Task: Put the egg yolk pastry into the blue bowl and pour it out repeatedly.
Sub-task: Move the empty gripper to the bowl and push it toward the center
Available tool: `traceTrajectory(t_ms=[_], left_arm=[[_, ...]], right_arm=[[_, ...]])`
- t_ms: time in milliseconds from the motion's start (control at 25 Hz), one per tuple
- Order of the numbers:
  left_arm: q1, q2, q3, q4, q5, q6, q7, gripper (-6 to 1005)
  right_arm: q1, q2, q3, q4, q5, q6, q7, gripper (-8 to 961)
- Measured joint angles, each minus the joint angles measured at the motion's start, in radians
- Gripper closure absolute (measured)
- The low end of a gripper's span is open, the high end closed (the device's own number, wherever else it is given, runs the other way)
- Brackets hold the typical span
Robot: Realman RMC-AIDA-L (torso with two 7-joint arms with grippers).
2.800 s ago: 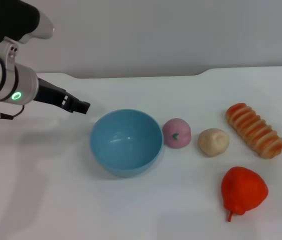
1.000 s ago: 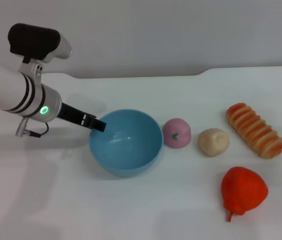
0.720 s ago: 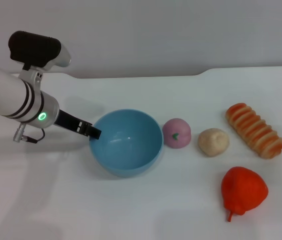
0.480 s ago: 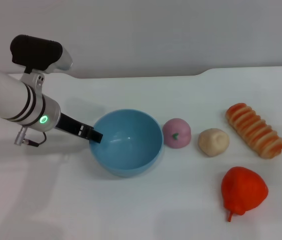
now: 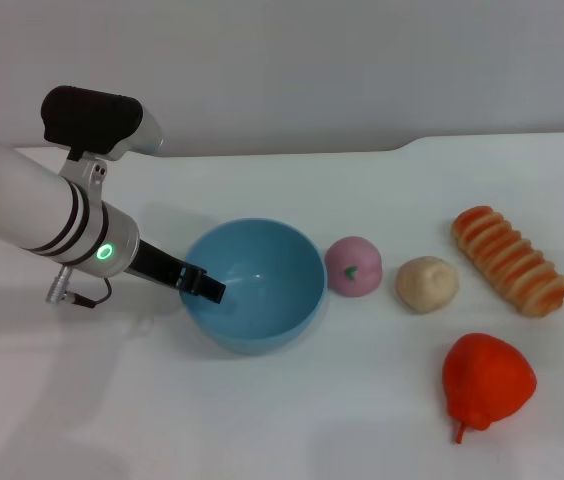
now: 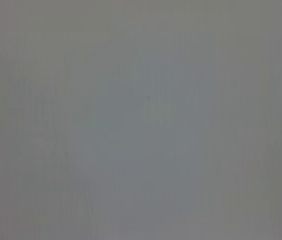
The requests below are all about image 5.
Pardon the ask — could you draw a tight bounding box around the blue bowl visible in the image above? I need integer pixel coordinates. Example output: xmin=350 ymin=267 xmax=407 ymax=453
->
xmin=178 ymin=217 xmax=327 ymax=357

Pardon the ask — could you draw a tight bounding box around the left arm connector cable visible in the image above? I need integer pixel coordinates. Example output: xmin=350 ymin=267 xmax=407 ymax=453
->
xmin=44 ymin=266 xmax=113 ymax=306

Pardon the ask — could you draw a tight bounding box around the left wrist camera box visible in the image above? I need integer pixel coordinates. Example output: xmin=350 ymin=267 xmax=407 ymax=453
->
xmin=41 ymin=85 xmax=164 ymax=162

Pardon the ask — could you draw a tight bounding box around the striped sausage bread toy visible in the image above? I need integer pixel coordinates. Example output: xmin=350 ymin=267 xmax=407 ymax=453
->
xmin=450 ymin=204 xmax=564 ymax=317

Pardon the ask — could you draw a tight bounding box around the beige egg yolk pastry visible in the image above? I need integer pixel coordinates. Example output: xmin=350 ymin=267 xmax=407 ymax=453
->
xmin=394 ymin=255 xmax=461 ymax=315

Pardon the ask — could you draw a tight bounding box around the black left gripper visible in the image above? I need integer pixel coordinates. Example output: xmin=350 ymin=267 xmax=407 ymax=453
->
xmin=126 ymin=239 xmax=227 ymax=305

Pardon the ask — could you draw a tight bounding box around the red bell pepper toy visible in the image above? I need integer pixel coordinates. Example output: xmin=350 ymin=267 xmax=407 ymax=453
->
xmin=442 ymin=333 xmax=538 ymax=445

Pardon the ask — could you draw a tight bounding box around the pink peach bun toy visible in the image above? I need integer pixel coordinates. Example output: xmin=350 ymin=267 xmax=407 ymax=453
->
xmin=324 ymin=235 xmax=384 ymax=299

